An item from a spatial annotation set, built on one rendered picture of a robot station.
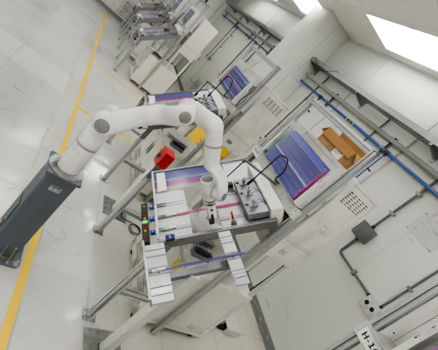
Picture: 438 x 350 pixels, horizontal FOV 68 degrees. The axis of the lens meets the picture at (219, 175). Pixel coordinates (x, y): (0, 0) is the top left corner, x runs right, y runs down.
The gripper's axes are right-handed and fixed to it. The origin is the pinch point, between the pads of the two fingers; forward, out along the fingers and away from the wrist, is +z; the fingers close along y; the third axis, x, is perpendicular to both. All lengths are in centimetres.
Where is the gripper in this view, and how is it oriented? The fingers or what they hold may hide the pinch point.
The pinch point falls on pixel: (211, 220)
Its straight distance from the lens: 196.1
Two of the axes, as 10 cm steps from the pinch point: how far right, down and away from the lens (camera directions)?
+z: 0.5, 8.0, 6.0
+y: -2.2, -5.8, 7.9
